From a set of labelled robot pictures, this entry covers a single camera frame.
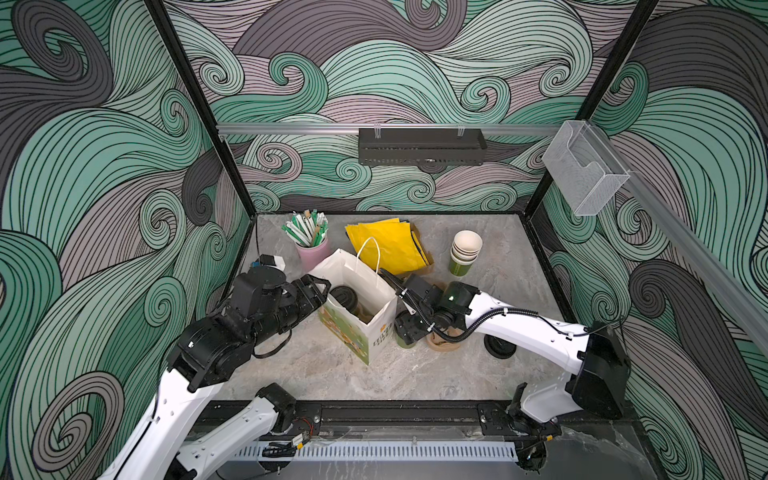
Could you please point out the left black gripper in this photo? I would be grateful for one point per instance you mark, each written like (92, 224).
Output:
(310, 297)

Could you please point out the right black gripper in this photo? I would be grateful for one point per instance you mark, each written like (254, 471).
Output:
(406, 329)

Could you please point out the green paper coffee cup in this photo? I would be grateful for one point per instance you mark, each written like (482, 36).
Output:
(403, 344)

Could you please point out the white paper takeout bag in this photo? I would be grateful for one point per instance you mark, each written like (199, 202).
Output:
(367, 330)

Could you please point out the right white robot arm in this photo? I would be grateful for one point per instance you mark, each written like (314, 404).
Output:
(595, 366)

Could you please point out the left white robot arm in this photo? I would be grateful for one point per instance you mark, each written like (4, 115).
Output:
(262, 304)

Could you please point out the black coffee lid stack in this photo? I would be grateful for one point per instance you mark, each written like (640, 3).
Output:
(499, 348)

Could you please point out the brown pulp cup carrier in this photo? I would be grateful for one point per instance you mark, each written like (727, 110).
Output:
(439, 344)

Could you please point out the brown cardboard napkin tray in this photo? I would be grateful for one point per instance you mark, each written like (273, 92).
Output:
(426, 257)

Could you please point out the yellow napkin stack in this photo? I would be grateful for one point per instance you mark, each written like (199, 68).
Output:
(385, 245)

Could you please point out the pink cup of stirrers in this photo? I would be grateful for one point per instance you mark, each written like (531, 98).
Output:
(308, 230)

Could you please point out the stack of green paper cups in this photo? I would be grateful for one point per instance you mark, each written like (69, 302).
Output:
(465, 249)

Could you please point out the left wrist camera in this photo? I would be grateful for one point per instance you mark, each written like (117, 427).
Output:
(273, 261)

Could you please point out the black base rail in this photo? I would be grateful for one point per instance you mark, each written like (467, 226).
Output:
(491, 417)

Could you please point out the white slotted cable duct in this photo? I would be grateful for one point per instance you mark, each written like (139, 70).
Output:
(484, 451)

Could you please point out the black wall-mounted tray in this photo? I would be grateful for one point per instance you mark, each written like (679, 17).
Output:
(432, 147)

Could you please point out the clear acrylic wall holder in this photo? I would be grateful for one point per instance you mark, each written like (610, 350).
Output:
(585, 167)

